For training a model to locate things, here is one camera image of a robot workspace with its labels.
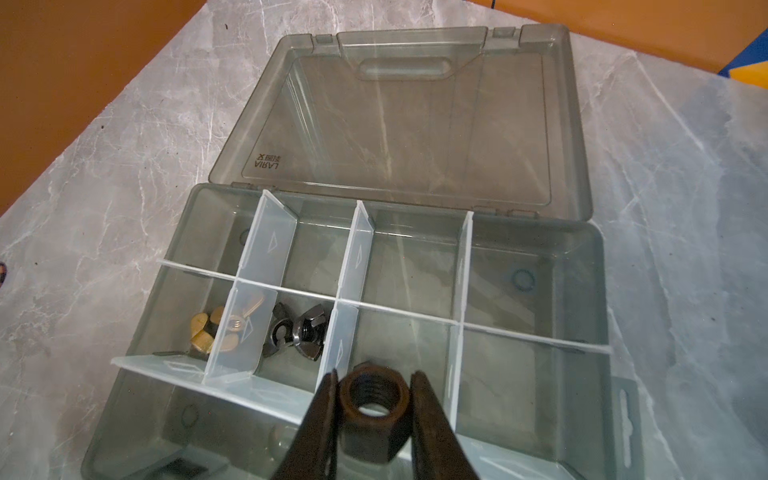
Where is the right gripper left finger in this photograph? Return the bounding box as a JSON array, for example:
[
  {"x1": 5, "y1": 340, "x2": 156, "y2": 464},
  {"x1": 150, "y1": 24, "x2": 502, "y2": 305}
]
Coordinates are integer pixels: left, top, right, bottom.
[{"x1": 272, "y1": 370, "x2": 339, "y2": 480}]

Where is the brass wing nut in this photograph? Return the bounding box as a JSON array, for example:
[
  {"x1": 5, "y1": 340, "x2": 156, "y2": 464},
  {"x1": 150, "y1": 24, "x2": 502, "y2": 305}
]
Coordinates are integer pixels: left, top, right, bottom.
[
  {"x1": 222, "y1": 293, "x2": 265, "y2": 338},
  {"x1": 190, "y1": 306, "x2": 245, "y2": 355}
]

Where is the black wing nut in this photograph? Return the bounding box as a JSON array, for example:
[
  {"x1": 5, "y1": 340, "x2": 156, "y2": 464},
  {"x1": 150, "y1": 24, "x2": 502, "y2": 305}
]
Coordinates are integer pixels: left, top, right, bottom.
[
  {"x1": 292, "y1": 304, "x2": 329, "y2": 361},
  {"x1": 262, "y1": 302, "x2": 294, "y2": 358}
]

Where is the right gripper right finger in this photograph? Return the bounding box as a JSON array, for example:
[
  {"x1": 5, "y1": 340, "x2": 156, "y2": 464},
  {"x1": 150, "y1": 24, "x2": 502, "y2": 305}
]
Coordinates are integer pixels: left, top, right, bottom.
[{"x1": 410, "y1": 371, "x2": 479, "y2": 480}]

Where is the black hex nut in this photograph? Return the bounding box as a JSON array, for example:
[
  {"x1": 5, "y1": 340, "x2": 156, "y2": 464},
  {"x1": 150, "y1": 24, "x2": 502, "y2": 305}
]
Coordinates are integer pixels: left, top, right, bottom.
[{"x1": 339, "y1": 362, "x2": 412, "y2": 464}]

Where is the grey plastic organizer box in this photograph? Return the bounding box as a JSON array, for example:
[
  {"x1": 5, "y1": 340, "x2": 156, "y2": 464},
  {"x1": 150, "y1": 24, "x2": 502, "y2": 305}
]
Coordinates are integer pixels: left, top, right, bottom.
[{"x1": 81, "y1": 24, "x2": 645, "y2": 479}]

